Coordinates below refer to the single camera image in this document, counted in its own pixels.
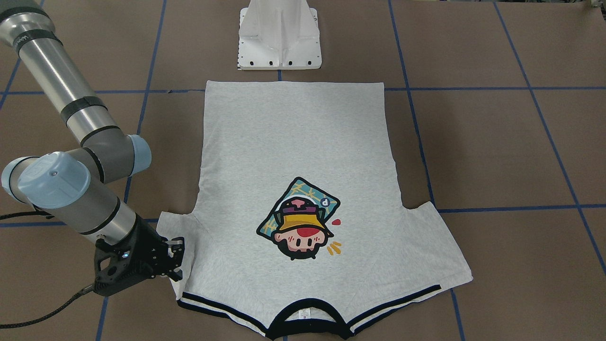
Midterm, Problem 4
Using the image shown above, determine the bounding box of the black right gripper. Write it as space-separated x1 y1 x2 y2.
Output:
93 215 185 296

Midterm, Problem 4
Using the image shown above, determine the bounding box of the grey cartoon print t-shirt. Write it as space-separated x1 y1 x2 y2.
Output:
157 81 472 340

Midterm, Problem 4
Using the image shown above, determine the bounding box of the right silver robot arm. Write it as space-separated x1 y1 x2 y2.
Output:
1 0 186 296

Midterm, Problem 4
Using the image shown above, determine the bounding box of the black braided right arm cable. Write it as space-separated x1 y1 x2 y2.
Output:
0 283 98 330

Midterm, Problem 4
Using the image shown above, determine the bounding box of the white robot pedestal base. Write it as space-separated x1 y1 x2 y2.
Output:
237 0 322 71

